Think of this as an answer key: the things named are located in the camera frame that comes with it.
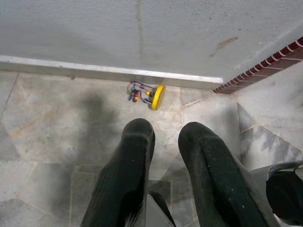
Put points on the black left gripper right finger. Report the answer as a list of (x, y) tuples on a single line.
[(213, 179)]

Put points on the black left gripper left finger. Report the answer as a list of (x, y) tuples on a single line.
[(123, 175)]

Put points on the colourful bead maze toy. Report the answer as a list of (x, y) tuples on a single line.
[(158, 97)]

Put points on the metal skirting strip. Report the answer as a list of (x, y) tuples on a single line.
[(94, 70)]

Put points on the red tile wall edging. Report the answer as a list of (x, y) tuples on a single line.
[(267, 63)]

